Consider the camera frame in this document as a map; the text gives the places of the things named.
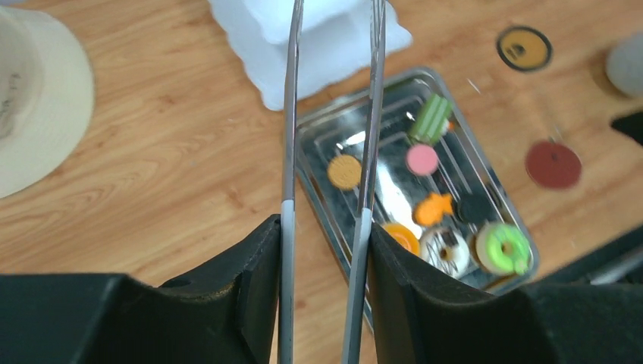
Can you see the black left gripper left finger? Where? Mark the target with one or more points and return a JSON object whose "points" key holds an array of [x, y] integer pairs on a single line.
{"points": [[222, 311]]}

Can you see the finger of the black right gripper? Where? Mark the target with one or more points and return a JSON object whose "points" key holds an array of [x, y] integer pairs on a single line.
{"points": [[630, 125]]}

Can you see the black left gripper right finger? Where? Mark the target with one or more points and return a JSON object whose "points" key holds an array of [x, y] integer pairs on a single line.
{"points": [[421, 315]]}

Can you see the metal tongs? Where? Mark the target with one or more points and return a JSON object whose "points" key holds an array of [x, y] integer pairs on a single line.
{"points": [[363, 225]]}

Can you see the orange glazed donut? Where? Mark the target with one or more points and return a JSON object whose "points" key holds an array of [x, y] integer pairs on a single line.
{"points": [[404, 236]]}

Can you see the tan round biscuit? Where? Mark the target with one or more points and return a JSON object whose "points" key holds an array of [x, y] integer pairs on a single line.
{"points": [[344, 172]]}

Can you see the green striped cake slice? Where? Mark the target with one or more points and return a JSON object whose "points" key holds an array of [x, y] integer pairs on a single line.
{"points": [[432, 121]]}

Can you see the white cup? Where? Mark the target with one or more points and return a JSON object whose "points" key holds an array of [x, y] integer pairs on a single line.
{"points": [[624, 66]]}

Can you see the white chocolate drizzle donut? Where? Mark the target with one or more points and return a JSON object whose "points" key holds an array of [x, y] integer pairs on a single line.
{"points": [[445, 249]]}

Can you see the red round coaster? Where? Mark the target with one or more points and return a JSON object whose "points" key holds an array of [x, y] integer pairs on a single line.
{"points": [[553, 165]]}

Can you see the orange fish cookie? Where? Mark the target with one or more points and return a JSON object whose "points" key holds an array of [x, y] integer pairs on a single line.
{"points": [[432, 209]]}

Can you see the green glazed donut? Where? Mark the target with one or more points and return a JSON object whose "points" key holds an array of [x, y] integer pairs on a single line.
{"points": [[503, 249]]}

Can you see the black round cookie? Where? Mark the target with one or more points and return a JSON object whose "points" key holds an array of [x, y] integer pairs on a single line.
{"points": [[474, 208]]}

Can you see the metal tray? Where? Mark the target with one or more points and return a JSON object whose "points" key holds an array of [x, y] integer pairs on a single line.
{"points": [[339, 129]]}

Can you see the yellow black round coaster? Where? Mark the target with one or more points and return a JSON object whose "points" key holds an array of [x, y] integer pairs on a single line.
{"points": [[524, 49]]}

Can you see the pink macaron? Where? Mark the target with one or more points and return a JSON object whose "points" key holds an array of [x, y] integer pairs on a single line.
{"points": [[422, 160]]}

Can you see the beige bucket hat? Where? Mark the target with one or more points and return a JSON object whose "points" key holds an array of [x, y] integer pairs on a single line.
{"points": [[47, 96]]}

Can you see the white three-tier dessert stand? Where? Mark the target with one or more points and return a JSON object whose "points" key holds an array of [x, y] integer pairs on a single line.
{"points": [[334, 43]]}

